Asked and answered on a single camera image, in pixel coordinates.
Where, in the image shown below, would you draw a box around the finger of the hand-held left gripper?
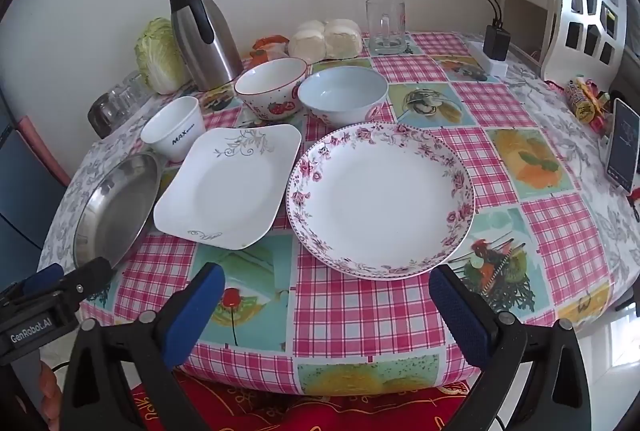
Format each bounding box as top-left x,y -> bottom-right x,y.
21,262 -> 66,293
54,257 -> 114,308

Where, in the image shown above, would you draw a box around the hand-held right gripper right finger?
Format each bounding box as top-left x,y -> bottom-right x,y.
429,265 -> 608,431

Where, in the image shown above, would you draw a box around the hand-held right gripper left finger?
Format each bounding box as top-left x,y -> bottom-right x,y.
59,262 -> 227,431

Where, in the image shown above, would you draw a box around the stainless steel plate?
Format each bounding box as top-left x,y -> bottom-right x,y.
72,152 -> 166,269

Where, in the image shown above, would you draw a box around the floral round plate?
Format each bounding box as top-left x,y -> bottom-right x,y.
286,122 -> 476,281

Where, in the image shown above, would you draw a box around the white cup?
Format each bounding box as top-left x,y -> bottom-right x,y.
140,96 -> 205,163

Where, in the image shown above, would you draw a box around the strawberry print bowl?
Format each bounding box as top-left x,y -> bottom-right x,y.
234,57 -> 309,122

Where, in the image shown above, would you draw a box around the light blue bowl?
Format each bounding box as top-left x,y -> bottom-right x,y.
298,67 -> 390,128

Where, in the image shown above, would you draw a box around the person's left hand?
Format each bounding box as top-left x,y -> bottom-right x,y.
40,361 -> 63,419

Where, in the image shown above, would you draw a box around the dark blue refrigerator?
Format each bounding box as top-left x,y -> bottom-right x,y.
0,86 -> 71,272

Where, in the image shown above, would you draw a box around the pink plaid picture tablecloth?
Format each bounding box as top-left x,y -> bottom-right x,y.
80,31 -> 616,399

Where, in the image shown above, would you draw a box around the square white plate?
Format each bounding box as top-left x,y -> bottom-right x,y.
153,124 -> 303,252

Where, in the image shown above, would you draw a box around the red patterned cloth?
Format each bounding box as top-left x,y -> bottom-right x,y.
127,378 -> 481,431

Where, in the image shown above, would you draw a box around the clear drinking glass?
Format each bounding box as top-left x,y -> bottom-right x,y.
107,78 -> 133,112
127,70 -> 152,104

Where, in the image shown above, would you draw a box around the grey floral tablecloth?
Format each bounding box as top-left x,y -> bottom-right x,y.
37,56 -> 640,337

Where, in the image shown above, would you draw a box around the napa cabbage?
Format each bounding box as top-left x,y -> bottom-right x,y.
134,17 -> 191,94

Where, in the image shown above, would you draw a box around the smartphone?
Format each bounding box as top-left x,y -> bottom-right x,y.
606,98 -> 640,194

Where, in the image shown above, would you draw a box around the red candy wrappers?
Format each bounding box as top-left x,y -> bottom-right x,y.
590,91 -> 617,132

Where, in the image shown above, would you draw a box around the yellow candy roll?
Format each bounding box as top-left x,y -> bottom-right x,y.
566,80 -> 598,116

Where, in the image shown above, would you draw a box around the white power strip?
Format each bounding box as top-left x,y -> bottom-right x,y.
467,40 -> 508,76

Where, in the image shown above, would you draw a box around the stainless steel thermos jug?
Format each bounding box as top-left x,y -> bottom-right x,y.
166,0 -> 244,92

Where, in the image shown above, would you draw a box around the orange snack packet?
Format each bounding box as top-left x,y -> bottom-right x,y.
250,35 -> 291,66

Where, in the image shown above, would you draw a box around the black power adapter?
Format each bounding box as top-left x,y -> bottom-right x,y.
483,25 -> 512,60

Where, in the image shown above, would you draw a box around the clear glass mug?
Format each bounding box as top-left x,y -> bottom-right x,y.
366,0 -> 407,56

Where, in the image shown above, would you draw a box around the bag of steamed buns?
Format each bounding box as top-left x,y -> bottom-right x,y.
288,19 -> 363,62

